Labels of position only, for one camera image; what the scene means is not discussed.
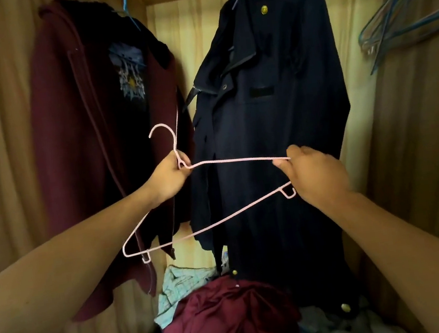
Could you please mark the person's left hand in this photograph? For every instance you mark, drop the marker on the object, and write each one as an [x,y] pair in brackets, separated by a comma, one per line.
[166,179]

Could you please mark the person's right hand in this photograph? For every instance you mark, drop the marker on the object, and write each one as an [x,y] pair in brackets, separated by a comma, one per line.
[317,177]

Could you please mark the dark navy jacket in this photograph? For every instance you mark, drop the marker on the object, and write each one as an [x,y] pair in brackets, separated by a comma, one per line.
[270,125]

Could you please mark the maroon zip jacket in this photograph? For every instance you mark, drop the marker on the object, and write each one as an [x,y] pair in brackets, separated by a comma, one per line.
[64,152]

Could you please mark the black graphic t-shirt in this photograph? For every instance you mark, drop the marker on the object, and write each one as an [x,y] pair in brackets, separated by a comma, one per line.
[129,75]

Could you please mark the dark red shirt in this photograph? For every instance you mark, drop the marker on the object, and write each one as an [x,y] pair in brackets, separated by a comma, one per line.
[232,324]

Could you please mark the person's left forearm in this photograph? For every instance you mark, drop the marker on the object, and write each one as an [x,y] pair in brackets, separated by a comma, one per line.
[56,274]

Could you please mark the person's right forearm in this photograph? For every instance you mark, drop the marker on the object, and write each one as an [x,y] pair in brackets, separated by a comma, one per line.
[418,267]

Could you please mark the green quilted bedding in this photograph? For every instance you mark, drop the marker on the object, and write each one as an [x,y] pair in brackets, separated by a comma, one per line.
[179,286]

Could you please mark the white cloth bundle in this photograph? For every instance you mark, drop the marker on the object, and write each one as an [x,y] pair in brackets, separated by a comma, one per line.
[334,330]

